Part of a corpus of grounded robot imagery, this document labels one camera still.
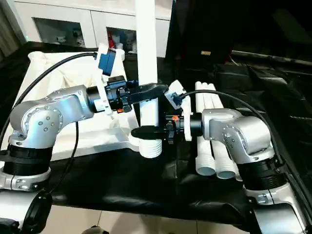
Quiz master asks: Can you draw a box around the black case with yellow label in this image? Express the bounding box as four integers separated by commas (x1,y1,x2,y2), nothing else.
168,0,232,64

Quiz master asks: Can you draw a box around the grey curtain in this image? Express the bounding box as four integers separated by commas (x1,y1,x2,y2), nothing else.
0,0,24,61

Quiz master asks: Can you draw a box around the grey metal bar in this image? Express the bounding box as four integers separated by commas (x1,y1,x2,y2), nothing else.
231,50,312,66

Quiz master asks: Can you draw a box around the white plastic table leg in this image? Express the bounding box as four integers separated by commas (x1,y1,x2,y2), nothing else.
134,0,163,159
195,82,216,176
201,82,236,180
207,82,244,182

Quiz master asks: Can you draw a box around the black table mat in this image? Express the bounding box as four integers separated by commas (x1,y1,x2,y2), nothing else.
0,41,312,230

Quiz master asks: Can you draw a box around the white sideboard cabinet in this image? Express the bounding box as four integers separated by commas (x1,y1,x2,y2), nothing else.
14,0,174,58

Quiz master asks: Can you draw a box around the white plastic table top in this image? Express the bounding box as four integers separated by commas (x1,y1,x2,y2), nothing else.
13,50,147,161

